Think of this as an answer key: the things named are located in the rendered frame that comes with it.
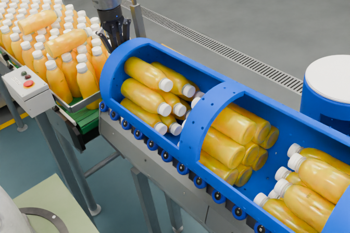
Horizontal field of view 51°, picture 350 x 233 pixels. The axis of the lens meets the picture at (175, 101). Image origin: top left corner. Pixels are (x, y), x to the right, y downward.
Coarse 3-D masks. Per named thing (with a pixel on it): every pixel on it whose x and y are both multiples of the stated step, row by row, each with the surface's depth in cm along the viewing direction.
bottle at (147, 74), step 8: (128, 64) 123; (136, 64) 121; (144, 64) 120; (128, 72) 123; (136, 72) 120; (144, 72) 117; (152, 72) 116; (160, 72) 116; (136, 80) 123; (144, 80) 117; (152, 80) 115; (160, 80) 114; (152, 88) 118; (160, 88) 116
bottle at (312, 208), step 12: (288, 192) 83; (300, 192) 81; (312, 192) 81; (288, 204) 83; (300, 204) 80; (312, 204) 79; (324, 204) 78; (300, 216) 81; (312, 216) 78; (324, 216) 76
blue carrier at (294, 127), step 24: (120, 48) 120; (144, 48) 129; (168, 48) 121; (120, 72) 126; (192, 72) 127; (216, 72) 107; (120, 96) 131; (216, 96) 95; (240, 96) 96; (264, 96) 96; (192, 120) 94; (288, 120) 102; (312, 120) 87; (168, 144) 102; (192, 144) 94; (288, 144) 105; (312, 144) 99; (336, 144) 92; (192, 168) 99; (264, 168) 108; (288, 168) 105; (240, 192) 86; (264, 192) 103; (264, 216) 82; (336, 216) 69
